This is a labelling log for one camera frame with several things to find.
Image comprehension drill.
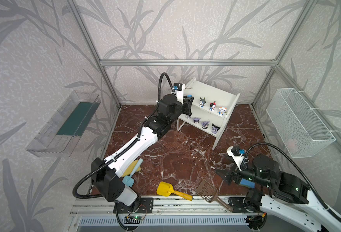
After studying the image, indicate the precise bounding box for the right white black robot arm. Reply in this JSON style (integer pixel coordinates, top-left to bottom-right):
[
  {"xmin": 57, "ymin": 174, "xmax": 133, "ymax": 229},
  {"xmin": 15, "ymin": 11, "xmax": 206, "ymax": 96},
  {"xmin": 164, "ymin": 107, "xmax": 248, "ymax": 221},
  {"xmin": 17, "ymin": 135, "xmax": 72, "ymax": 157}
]
[{"xmin": 216, "ymin": 148, "xmax": 341, "ymax": 232}]

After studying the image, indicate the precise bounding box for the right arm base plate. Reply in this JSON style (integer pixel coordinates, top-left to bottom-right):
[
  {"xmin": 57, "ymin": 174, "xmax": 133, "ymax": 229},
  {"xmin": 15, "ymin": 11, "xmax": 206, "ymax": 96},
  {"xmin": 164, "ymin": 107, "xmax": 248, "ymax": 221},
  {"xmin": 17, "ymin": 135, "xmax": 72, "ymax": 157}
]
[{"xmin": 228, "ymin": 197, "xmax": 249, "ymax": 213}]

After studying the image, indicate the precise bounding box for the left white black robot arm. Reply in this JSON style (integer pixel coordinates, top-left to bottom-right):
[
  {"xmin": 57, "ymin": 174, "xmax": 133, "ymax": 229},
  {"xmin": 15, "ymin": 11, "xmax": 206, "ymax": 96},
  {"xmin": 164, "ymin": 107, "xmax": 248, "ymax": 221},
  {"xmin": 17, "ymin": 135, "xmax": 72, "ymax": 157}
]
[{"xmin": 72, "ymin": 94, "xmax": 194, "ymax": 208}]

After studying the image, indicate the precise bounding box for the grey suit Doraemon figure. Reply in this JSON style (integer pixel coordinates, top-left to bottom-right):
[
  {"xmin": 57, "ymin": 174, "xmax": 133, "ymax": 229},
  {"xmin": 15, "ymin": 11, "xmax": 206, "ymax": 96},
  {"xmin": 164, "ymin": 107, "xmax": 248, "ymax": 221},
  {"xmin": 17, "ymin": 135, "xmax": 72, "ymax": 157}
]
[{"xmin": 199, "ymin": 98, "xmax": 206, "ymax": 108}]

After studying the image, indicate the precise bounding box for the yellow toy shovel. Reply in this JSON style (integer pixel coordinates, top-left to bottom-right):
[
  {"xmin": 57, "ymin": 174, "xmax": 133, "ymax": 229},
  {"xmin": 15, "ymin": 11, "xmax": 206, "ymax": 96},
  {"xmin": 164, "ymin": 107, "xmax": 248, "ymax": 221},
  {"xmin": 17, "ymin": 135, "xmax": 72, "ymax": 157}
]
[{"xmin": 157, "ymin": 182, "xmax": 193, "ymax": 201}]

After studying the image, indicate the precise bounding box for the white two-tier shelf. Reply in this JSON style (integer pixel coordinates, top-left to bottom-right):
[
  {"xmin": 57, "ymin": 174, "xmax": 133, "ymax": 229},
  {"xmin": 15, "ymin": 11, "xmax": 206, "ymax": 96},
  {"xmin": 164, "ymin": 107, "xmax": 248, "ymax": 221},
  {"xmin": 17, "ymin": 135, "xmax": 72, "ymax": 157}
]
[{"xmin": 177, "ymin": 78, "xmax": 241, "ymax": 149}]

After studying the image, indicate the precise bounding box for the blue yellow sponge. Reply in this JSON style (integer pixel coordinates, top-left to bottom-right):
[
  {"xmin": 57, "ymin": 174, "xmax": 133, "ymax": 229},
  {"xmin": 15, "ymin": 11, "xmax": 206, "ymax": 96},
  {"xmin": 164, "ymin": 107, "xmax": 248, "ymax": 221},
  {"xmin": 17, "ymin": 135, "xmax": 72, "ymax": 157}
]
[{"xmin": 239, "ymin": 179, "xmax": 255, "ymax": 189}]

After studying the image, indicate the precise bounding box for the purple caped Kuromi figure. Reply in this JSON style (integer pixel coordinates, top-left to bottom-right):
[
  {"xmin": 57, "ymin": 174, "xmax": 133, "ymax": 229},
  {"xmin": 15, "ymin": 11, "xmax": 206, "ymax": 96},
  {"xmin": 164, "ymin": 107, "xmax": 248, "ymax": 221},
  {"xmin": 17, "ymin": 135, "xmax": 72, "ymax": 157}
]
[{"xmin": 201, "ymin": 121, "xmax": 210, "ymax": 130}]

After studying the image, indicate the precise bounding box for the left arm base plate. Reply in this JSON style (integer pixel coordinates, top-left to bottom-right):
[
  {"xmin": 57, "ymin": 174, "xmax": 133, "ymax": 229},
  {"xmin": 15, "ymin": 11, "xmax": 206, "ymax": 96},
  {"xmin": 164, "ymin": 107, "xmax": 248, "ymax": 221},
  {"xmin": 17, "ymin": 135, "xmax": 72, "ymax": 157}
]
[{"xmin": 114, "ymin": 197, "xmax": 154, "ymax": 214}]

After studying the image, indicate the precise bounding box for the blue white small figure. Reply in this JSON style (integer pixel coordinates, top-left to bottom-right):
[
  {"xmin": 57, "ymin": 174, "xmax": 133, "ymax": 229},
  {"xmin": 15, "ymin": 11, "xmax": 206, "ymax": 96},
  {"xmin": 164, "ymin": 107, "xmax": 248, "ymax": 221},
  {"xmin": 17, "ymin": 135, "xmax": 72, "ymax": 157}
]
[{"xmin": 218, "ymin": 107, "xmax": 227, "ymax": 116}]

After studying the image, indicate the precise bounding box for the small circuit board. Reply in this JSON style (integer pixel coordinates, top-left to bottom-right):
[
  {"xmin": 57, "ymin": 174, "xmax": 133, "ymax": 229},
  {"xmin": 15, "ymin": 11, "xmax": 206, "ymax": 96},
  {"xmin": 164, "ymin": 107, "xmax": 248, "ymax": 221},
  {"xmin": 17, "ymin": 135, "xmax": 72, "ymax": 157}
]
[{"xmin": 125, "ymin": 215, "xmax": 145, "ymax": 223}]

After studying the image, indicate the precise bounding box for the white wire mesh basket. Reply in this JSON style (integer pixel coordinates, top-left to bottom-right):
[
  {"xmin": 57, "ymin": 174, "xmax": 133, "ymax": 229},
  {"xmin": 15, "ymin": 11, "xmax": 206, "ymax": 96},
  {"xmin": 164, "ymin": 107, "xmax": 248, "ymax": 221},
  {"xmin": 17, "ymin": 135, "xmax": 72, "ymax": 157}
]
[{"xmin": 266, "ymin": 88, "xmax": 336, "ymax": 158}]

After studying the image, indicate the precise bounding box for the brown slotted toy spatula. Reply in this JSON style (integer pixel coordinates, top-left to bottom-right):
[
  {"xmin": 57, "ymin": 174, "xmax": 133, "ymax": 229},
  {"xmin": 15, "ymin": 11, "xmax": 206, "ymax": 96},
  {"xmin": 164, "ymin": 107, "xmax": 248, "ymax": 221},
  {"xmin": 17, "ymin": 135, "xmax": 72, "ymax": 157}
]
[{"xmin": 196, "ymin": 179, "xmax": 233, "ymax": 212}]

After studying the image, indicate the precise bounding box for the pink item in basket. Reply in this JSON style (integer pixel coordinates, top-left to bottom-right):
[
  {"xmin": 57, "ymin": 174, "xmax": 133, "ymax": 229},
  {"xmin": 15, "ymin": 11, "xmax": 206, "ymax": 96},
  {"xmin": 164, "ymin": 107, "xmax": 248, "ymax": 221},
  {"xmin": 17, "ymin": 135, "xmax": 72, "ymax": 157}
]
[{"xmin": 286, "ymin": 139, "xmax": 299, "ymax": 154}]

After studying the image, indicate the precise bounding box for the red ladybug Doraemon figure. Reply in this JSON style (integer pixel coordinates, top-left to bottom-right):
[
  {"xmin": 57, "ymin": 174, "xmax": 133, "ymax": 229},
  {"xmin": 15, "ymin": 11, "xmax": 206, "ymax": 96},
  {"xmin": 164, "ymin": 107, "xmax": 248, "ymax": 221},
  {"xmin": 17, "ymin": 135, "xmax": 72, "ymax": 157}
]
[{"xmin": 210, "ymin": 101, "xmax": 216, "ymax": 112}]

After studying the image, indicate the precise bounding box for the clear plastic wall bin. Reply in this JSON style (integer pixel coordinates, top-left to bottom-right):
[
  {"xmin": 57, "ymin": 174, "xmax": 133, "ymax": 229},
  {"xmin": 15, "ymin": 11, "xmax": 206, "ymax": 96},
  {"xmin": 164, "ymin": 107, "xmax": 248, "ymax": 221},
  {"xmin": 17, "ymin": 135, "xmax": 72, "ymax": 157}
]
[{"xmin": 26, "ymin": 90, "xmax": 101, "ymax": 158}]

